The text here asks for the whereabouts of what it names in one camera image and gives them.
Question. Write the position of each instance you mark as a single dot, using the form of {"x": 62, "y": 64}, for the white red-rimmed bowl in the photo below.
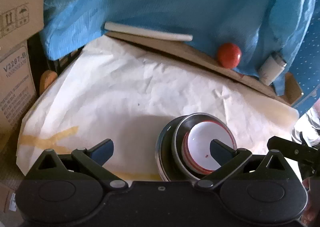
{"x": 190, "y": 162}
{"x": 199, "y": 140}

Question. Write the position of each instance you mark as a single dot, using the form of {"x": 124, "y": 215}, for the red tomato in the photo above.
{"x": 229, "y": 55}

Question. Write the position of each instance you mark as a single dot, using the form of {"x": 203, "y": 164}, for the lower cardboard box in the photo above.
{"x": 17, "y": 95}

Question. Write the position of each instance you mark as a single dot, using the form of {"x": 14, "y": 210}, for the cream table cover sheet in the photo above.
{"x": 117, "y": 91}

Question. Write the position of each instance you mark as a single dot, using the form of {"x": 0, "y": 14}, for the cardboard box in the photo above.
{"x": 17, "y": 95}
{"x": 20, "y": 19}

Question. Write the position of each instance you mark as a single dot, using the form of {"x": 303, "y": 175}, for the wooden shelf board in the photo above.
{"x": 292, "y": 93}

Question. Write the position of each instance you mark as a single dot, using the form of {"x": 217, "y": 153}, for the white rolled stick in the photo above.
{"x": 137, "y": 31}

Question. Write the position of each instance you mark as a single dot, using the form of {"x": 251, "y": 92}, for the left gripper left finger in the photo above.
{"x": 91, "y": 163}

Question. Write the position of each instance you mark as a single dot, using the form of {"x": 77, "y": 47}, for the upper cardboard box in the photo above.
{"x": 20, "y": 19}

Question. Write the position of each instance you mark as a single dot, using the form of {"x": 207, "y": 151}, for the blue dotted curtain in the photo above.
{"x": 305, "y": 67}

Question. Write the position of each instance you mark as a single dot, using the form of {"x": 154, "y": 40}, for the wooden chair knob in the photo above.
{"x": 47, "y": 78}

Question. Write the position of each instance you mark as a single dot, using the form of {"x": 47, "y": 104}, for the blue cloth garment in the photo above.
{"x": 258, "y": 27}

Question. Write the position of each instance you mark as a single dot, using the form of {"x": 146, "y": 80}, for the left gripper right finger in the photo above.
{"x": 231, "y": 162}

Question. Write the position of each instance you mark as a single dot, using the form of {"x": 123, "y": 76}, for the deep steel bowl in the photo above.
{"x": 183, "y": 127}

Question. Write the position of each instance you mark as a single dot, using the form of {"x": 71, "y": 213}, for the white thermos cup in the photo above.
{"x": 271, "y": 68}

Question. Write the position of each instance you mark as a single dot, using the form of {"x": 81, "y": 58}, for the person's right hand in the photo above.
{"x": 310, "y": 216}

